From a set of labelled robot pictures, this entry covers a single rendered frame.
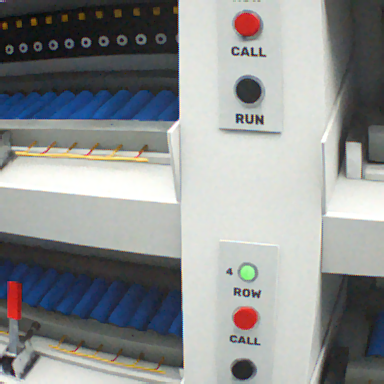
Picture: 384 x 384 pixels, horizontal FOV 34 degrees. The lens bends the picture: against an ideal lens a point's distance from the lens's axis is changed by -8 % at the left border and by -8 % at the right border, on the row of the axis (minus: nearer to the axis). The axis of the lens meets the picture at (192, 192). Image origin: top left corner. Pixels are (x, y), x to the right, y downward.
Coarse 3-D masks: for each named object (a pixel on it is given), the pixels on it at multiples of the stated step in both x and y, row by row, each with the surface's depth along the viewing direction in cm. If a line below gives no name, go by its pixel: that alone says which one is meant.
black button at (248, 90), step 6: (246, 78) 40; (252, 78) 40; (240, 84) 40; (246, 84) 40; (252, 84) 40; (258, 84) 40; (240, 90) 40; (246, 90) 40; (252, 90) 40; (258, 90) 40; (240, 96) 40; (246, 96) 40; (252, 96) 40; (258, 96) 40; (246, 102) 40; (252, 102) 40
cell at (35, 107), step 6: (42, 96) 60; (48, 96) 60; (54, 96) 61; (36, 102) 59; (42, 102) 59; (48, 102) 60; (30, 108) 58; (36, 108) 58; (24, 114) 57; (30, 114) 57
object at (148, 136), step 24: (0, 120) 55; (24, 120) 54; (48, 120) 53; (72, 120) 52; (96, 120) 52; (120, 120) 51; (24, 144) 53; (48, 144) 53; (72, 144) 51; (96, 144) 50; (120, 144) 50; (144, 144) 49; (168, 144) 49
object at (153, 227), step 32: (0, 64) 67; (32, 64) 66; (64, 64) 64; (96, 64) 63; (128, 64) 62; (160, 64) 61; (32, 160) 52; (64, 160) 52; (96, 160) 51; (0, 192) 49; (32, 192) 48; (64, 192) 47; (96, 192) 46; (128, 192) 46; (160, 192) 45; (0, 224) 51; (32, 224) 50; (64, 224) 48; (96, 224) 47; (128, 224) 46; (160, 224) 45
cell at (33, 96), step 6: (30, 96) 61; (36, 96) 61; (24, 102) 60; (30, 102) 60; (12, 108) 59; (18, 108) 59; (24, 108) 60; (6, 114) 58; (12, 114) 58; (18, 114) 59
